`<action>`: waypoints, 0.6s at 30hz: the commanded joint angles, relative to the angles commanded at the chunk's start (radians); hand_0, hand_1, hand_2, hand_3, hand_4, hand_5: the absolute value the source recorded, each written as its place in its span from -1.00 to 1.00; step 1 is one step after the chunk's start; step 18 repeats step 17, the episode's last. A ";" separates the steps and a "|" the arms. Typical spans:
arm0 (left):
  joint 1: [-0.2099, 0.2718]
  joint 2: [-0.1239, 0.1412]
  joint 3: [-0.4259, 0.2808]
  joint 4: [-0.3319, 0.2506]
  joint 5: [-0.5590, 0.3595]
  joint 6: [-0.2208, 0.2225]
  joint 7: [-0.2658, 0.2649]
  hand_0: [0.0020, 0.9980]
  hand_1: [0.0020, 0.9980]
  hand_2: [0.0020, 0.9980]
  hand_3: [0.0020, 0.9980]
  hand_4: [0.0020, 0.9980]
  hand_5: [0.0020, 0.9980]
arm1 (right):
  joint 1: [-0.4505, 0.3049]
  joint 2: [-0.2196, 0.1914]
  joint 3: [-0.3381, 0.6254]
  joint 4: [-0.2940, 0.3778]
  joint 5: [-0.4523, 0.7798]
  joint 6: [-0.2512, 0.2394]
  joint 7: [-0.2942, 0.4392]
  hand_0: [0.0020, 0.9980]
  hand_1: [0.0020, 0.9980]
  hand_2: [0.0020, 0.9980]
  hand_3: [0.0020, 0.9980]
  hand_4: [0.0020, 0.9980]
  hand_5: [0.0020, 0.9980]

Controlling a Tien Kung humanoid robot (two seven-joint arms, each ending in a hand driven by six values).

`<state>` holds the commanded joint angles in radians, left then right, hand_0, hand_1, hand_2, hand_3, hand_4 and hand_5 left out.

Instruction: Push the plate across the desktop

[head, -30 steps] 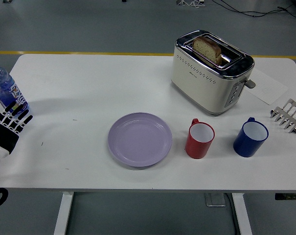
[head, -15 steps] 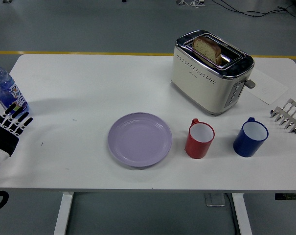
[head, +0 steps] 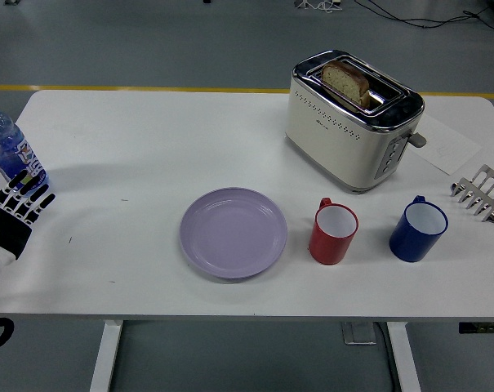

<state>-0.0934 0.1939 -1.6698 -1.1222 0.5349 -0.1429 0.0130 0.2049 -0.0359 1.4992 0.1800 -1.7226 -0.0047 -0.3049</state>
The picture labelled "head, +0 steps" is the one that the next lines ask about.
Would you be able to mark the cream and chrome toaster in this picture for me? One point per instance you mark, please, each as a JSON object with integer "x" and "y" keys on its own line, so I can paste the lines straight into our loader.
{"x": 336, "y": 147}

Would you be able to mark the silver metal toast rack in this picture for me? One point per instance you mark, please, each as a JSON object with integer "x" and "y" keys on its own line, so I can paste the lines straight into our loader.
{"x": 485, "y": 192}

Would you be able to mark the black table height controller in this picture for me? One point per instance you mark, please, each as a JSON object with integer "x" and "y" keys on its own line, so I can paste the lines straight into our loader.
{"x": 483, "y": 327}

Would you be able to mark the bread slice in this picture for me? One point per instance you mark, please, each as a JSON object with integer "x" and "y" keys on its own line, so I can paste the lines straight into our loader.
{"x": 344, "y": 79}

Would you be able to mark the white table leg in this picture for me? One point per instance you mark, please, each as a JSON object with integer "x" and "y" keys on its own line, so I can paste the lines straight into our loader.
{"x": 105, "y": 359}
{"x": 406, "y": 359}

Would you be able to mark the clear water bottle blue cap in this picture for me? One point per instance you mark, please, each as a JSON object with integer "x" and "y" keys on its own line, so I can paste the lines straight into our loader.
{"x": 3, "y": 143}

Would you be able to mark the white paper sheet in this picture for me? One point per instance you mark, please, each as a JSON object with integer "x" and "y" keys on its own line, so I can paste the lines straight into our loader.
{"x": 450, "y": 149}

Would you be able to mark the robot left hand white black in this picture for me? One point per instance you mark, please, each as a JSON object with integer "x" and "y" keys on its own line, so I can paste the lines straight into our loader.
{"x": 5, "y": 228}

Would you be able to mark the blue mug white inside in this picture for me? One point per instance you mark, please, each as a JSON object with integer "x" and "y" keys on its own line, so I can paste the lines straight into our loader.
{"x": 410, "y": 245}

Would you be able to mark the red mug white inside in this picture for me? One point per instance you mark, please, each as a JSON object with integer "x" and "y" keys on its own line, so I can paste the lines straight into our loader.
{"x": 326, "y": 247}

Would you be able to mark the grey box under table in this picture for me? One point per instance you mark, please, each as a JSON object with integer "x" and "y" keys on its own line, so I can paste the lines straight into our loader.
{"x": 357, "y": 332}

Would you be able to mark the purple round plate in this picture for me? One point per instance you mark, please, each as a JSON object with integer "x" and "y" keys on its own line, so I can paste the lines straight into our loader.
{"x": 232, "y": 232}

